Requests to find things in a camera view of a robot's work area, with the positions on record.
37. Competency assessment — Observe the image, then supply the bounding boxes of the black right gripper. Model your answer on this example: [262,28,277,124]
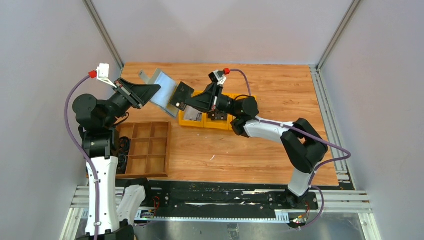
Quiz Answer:
[185,82,241,118]

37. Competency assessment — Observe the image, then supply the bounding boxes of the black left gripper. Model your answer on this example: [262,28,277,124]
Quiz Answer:
[103,77,160,128]

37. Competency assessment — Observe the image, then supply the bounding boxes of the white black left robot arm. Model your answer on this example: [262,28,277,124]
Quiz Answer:
[64,78,161,240]

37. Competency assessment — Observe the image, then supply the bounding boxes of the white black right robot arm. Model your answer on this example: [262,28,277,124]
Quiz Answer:
[184,82,328,209]

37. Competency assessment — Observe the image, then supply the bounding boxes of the silver VIP card stack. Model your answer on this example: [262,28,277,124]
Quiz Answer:
[183,106,203,122]

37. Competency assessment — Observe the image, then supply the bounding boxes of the black VIP card stack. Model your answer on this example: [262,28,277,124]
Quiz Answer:
[207,111,228,121]

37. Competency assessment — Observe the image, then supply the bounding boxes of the yellow bin with silver cards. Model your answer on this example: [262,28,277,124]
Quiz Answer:
[178,106,207,128]

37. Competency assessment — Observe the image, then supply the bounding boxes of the yellow bin with black cards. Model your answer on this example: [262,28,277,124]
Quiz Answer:
[204,112,233,131]

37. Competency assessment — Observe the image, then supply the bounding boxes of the dark rolled belts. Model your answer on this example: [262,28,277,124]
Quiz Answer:
[86,136,131,174]

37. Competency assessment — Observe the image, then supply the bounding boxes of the wooden compartment tray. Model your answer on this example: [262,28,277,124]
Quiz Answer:
[116,121,172,179]

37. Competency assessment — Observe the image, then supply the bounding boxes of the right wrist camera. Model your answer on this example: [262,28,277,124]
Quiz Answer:
[208,70,227,86]

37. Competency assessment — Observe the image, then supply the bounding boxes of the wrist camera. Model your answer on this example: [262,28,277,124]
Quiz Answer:
[208,70,227,86]
[96,63,117,89]

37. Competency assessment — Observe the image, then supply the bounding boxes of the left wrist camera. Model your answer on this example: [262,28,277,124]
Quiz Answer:
[96,63,117,89]

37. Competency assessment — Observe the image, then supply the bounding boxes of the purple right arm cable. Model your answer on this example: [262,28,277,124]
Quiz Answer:
[223,68,352,229]

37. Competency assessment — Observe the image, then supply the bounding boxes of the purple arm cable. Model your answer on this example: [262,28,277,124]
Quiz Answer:
[223,68,352,229]
[64,70,101,240]

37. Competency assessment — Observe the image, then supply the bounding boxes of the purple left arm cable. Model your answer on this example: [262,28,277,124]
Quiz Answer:
[64,70,101,240]

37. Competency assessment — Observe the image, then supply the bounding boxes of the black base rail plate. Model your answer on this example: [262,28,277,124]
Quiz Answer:
[109,179,320,220]

